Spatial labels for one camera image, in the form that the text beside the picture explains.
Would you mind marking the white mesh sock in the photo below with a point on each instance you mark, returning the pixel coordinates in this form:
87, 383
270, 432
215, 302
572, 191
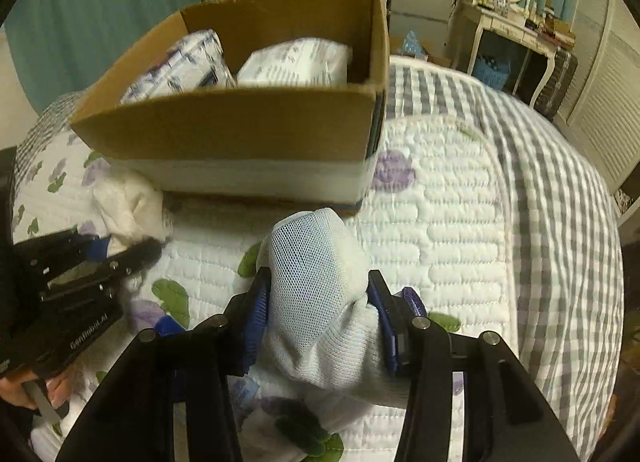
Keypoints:
312, 292

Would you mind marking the person's left hand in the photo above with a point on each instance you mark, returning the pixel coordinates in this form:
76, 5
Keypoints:
15, 389

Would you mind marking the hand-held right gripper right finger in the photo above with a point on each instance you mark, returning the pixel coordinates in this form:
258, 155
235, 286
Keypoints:
388, 334

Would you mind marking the dark suitcase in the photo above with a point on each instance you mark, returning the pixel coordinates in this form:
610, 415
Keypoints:
559, 81

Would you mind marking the blue patterned tissue pack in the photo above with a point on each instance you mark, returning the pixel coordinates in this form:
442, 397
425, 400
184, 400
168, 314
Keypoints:
413, 44

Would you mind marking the grey checkered bed sheet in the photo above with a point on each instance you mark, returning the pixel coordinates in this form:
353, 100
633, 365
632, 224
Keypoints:
560, 242

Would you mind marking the blue plastic basket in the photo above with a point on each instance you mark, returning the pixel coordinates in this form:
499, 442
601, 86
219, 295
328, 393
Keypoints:
491, 72

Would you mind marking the silver small fridge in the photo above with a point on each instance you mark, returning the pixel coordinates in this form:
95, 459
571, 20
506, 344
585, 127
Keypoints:
419, 1

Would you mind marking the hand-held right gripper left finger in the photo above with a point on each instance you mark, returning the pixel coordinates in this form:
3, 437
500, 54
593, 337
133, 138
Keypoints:
257, 314

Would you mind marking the cardboard box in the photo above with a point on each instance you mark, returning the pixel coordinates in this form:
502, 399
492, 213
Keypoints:
225, 141

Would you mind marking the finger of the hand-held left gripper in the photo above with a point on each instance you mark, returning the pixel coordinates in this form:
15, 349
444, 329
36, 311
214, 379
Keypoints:
137, 256
97, 248

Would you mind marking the white blue printed soft packet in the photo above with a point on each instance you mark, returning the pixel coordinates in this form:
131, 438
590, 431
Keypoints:
182, 66

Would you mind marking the white vanity table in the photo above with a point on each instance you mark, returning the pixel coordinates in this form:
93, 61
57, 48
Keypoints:
505, 24

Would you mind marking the white floral quilted blanket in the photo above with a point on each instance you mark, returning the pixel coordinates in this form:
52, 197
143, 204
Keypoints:
440, 222

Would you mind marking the white louvered wardrobe door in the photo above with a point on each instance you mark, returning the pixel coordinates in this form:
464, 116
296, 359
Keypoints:
607, 81

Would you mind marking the white cloth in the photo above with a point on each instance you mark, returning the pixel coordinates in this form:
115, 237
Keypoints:
132, 214

